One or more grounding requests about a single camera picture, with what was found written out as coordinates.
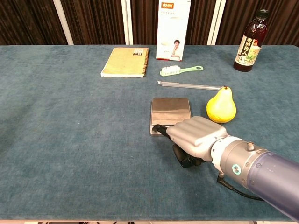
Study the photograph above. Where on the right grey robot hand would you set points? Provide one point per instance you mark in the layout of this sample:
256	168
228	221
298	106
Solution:
196	135

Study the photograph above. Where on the yellow lemon-shaped object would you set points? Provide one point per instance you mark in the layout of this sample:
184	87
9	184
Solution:
221	107

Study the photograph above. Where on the right blue robot arm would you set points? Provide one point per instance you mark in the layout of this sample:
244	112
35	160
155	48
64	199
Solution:
268	170

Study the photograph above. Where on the small digital scale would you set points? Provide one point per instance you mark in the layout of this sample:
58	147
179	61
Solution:
170	109

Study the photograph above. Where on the green brush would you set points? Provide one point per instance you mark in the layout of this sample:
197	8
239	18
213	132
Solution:
170	70

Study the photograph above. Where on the brown spiral notebook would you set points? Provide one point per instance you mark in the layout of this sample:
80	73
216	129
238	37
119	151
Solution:
126	61

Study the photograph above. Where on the dark glass bottle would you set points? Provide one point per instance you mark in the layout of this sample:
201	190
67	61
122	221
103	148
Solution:
248	46

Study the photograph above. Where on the white carton box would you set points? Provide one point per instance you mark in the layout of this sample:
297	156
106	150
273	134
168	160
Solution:
172	28

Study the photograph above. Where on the blue table cloth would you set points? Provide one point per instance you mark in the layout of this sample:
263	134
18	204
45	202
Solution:
70	140

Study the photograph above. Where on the white partition frame post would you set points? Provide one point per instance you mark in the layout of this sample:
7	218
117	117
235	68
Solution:
63	23
127	23
216	23

